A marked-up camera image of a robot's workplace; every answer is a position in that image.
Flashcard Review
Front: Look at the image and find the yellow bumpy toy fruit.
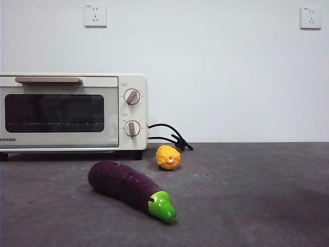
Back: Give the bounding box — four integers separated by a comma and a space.
155, 145, 181, 170

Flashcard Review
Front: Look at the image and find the black oven power cable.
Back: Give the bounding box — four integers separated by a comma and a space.
148, 123, 194, 152

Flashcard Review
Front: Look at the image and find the glass oven door with handle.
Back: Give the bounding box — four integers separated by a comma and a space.
0, 76, 119, 149

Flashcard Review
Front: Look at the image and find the white wall socket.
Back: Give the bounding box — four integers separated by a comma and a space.
300, 6, 322, 30
84, 4, 107, 28

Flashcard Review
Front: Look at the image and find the purple toy eggplant green stem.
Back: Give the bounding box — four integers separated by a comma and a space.
87, 161, 177, 223

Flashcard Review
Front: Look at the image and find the oven knob upright pointer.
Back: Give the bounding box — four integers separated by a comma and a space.
124, 120, 141, 139

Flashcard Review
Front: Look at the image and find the oven wire rack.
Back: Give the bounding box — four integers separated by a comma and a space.
7, 121, 101, 126

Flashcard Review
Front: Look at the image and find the oven knob slanted pointer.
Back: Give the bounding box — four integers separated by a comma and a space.
123, 89, 141, 105

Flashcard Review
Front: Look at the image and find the cream Toshiba toaster oven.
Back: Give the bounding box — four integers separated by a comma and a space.
0, 74, 149, 162

